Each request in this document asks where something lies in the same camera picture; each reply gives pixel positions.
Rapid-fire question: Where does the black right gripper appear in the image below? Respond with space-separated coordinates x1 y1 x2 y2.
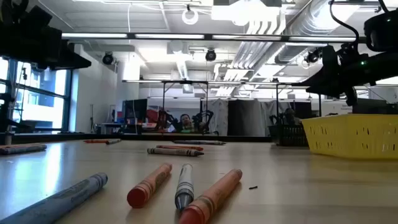
292 45 379 106

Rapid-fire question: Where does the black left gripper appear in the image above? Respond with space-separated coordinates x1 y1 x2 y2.
0 24 92 71

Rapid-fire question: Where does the blue crayon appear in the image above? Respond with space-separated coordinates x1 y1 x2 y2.
0 144 48 156
0 172 109 224

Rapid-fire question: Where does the person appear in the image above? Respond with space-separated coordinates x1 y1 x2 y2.
178 113 196 134
284 107 301 126

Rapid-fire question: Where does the black computer monitor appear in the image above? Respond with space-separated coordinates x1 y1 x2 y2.
123 98 149 127
352 98 398 115

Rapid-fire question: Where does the yellow plastic basket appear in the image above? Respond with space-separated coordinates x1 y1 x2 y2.
300 113 398 160

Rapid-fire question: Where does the black plastic basket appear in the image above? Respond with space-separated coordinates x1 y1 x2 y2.
267 123 309 147

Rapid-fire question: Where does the dark curtain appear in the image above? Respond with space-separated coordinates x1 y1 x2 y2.
226 99 269 137

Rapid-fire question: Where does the white ceiling unit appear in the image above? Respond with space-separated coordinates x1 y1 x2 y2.
210 0 282 27

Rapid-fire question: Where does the white patterned curtain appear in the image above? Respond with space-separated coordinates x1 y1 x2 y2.
207 98 229 135

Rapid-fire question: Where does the overhead light bar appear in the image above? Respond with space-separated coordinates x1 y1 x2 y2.
61 32 368 44

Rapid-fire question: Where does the window with dark frame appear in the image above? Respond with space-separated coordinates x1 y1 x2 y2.
0 57 73 133

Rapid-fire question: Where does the black background rig frame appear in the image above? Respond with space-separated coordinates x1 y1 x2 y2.
160 80 210 135
275 82 323 126

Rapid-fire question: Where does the silver ventilation duct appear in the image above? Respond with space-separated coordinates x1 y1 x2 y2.
273 0 361 65

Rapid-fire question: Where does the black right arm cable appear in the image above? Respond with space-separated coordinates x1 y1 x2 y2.
328 0 361 50

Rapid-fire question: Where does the black aluminium table frame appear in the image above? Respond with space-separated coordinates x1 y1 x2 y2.
12 133 272 144

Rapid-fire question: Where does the black round overhead camera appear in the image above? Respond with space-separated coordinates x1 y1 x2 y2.
205 48 218 62

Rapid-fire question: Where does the white ring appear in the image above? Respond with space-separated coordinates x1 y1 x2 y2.
181 8 200 26

